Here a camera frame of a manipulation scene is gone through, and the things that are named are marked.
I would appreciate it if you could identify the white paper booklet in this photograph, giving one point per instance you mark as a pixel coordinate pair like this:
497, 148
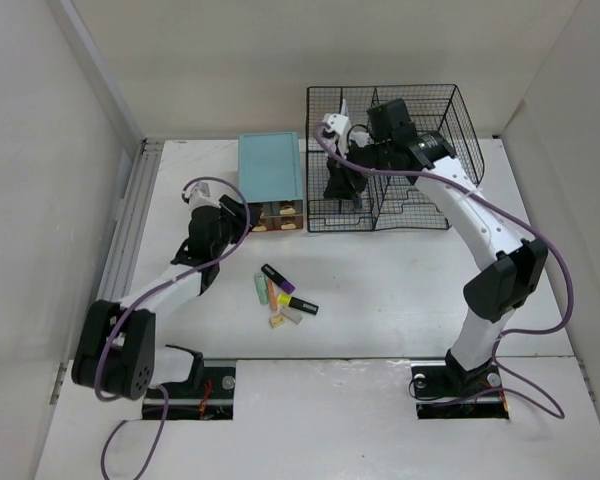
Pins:
358, 135

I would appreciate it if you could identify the teal mini drawer cabinet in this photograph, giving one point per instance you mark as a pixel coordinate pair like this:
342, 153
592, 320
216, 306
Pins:
270, 178

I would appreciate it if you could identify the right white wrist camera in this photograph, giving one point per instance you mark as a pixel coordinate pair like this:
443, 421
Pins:
332, 131

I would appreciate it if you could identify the orange highlighter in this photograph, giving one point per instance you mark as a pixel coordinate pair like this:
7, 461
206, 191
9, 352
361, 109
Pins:
272, 296

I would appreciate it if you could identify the aluminium rail frame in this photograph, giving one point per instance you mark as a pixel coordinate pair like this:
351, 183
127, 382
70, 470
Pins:
125, 219

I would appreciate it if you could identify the purple black highlighter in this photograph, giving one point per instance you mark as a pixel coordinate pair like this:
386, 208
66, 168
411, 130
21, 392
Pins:
278, 279

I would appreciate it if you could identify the yellow black highlighter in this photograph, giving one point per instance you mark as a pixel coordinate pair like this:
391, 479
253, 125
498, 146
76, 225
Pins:
292, 302

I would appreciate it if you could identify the green highlighter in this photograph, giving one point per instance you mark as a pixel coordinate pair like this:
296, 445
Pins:
261, 288

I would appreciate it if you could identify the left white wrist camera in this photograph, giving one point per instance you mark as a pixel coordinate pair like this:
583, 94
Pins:
198, 195

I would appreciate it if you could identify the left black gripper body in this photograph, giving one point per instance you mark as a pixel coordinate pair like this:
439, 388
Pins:
232, 227

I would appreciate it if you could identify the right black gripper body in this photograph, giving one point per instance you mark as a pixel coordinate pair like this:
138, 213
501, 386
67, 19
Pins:
373, 157

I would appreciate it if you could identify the black wire mesh organizer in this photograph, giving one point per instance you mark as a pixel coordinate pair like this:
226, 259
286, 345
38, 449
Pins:
388, 202

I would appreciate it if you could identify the small wooden eraser block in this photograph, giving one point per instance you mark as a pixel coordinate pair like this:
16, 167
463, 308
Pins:
276, 321

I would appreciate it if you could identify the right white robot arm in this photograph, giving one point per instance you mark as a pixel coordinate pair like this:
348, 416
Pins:
391, 123

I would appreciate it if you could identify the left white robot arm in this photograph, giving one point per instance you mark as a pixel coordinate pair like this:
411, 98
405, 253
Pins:
118, 353

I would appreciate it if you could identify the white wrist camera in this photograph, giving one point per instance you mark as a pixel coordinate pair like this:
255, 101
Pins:
198, 195
332, 131

